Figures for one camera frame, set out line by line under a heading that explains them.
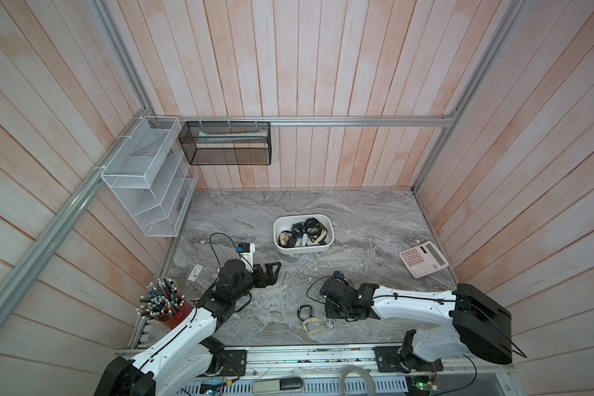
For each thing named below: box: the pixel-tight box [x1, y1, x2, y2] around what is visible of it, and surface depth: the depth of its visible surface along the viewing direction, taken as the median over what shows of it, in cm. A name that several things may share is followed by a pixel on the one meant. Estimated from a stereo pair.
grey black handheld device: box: [251, 376, 306, 396], surface depth 70 cm
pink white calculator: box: [398, 240, 450, 279], surface depth 96 cm
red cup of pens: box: [135, 277, 194, 330], surface depth 71 cm
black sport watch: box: [277, 230, 297, 249], surface depth 99 cm
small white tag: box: [187, 264, 204, 282], surface depth 94 cm
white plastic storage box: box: [273, 213, 335, 255], surface depth 101 cm
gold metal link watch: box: [308, 225, 328, 246], surface depth 100 cm
